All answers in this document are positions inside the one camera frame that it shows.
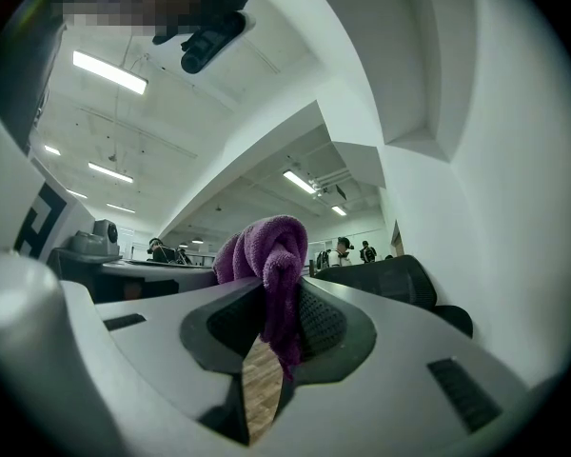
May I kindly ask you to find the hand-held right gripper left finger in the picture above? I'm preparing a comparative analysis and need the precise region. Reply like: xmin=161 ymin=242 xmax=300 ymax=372
xmin=93 ymin=276 xmax=267 ymax=447

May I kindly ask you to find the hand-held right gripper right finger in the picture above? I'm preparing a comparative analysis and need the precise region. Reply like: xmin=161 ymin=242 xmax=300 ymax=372
xmin=260 ymin=278 xmax=534 ymax=457

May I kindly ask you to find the purple cloth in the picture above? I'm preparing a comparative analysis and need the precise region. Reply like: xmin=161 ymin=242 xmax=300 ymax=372
xmin=212 ymin=214 xmax=310 ymax=383

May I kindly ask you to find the group of ceiling light strips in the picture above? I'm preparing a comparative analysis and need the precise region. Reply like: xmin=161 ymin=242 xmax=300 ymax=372
xmin=42 ymin=48 xmax=207 ymax=247

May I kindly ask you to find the person's black jacket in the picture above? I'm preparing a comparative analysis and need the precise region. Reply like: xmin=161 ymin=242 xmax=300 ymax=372
xmin=0 ymin=0 xmax=69 ymax=154

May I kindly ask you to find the black head-worn camera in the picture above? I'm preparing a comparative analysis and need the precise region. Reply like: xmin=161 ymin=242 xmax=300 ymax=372
xmin=151 ymin=10 xmax=258 ymax=74

